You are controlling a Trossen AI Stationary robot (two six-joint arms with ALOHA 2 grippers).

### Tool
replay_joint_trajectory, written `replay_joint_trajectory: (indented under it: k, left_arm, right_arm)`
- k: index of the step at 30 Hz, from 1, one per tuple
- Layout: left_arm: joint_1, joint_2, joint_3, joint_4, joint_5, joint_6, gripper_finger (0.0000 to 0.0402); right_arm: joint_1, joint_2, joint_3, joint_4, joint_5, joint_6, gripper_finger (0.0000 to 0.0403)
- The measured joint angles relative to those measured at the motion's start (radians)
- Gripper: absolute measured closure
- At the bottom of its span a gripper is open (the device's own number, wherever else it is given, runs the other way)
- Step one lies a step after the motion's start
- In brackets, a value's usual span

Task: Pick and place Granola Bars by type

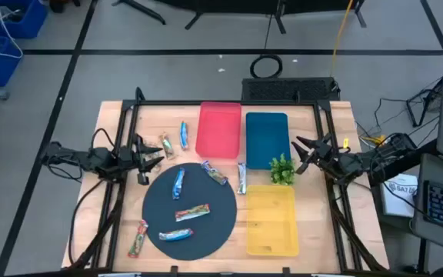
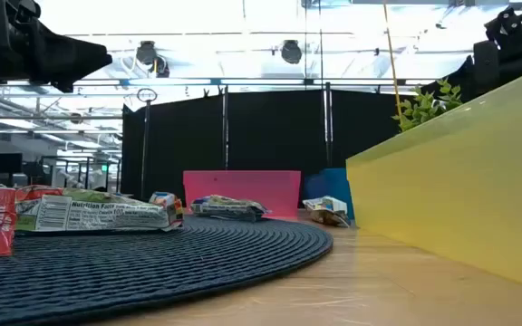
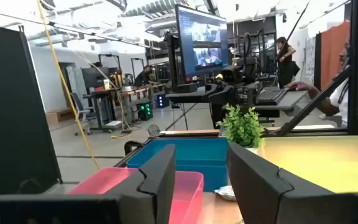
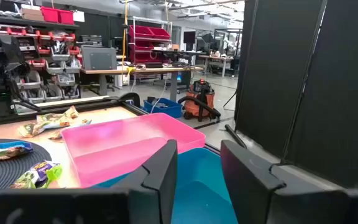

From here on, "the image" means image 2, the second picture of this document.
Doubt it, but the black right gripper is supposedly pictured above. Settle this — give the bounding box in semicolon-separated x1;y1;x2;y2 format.
421;53;475;104

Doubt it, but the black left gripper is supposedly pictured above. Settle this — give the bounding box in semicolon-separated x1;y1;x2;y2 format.
24;17;113;94

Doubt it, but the green white granola bar wrapper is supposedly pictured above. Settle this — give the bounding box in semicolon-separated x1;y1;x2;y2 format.
14;185;174;233

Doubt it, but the white orange granola bar wrapper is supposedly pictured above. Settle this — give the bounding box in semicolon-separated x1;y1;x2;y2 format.
149;191;185;228

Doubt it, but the white yellow granola bar wrapper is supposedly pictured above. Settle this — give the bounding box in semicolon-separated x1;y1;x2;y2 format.
302;195;352;228

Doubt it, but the crinkled white granola bar wrapper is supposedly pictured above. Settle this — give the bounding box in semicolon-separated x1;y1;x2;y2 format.
190;194;271;223

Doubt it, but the green leafy plant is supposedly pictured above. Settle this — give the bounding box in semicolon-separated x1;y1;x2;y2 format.
391;77;464;133

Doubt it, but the thin yellow pole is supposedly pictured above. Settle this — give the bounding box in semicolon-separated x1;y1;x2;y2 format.
382;0;403;120

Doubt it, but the round black ceiling lamp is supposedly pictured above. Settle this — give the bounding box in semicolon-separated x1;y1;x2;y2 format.
280;39;304;65
134;40;171;79

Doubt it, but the yellow plastic bin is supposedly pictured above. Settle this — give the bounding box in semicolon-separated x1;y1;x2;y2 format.
345;64;522;293

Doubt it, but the black computer monitor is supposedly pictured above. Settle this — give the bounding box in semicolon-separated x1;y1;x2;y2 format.
0;152;24;176

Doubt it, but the blue plastic bin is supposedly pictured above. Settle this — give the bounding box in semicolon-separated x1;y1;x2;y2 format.
304;168;356;221

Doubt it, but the black curtain partition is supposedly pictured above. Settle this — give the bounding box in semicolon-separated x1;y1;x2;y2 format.
120;88;419;203

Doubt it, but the dark blue woven round mat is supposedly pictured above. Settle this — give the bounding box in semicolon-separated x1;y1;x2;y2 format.
0;215;334;326

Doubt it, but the pink plastic bin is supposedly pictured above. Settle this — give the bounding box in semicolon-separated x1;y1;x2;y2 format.
182;169;302;219

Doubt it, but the black ring-topped stand pole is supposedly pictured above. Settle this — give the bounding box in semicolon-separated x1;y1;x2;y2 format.
136;87;159;200

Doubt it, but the horizontal metal frame bar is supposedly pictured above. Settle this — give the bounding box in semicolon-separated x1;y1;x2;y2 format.
0;77;432;88

